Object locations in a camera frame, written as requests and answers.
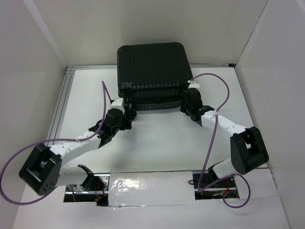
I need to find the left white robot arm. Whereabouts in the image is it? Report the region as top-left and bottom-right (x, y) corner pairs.
(19, 108), (137, 196)

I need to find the black hard-shell suitcase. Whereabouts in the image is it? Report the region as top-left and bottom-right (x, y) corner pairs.
(117, 42), (193, 119)

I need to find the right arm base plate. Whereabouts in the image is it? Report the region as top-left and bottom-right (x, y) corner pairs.
(188, 172), (239, 200)

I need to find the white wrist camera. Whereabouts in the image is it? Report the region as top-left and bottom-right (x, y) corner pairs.
(188, 80), (200, 89)
(110, 98), (124, 112)

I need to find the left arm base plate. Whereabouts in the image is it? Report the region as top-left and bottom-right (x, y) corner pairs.
(63, 173), (110, 207)

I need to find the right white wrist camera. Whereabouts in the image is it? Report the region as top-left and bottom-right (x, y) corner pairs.
(188, 80), (200, 89)

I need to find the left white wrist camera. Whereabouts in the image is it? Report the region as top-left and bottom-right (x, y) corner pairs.
(110, 98), (124, 112)

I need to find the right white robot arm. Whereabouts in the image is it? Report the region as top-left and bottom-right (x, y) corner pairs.
(181, 88), (269, 187)

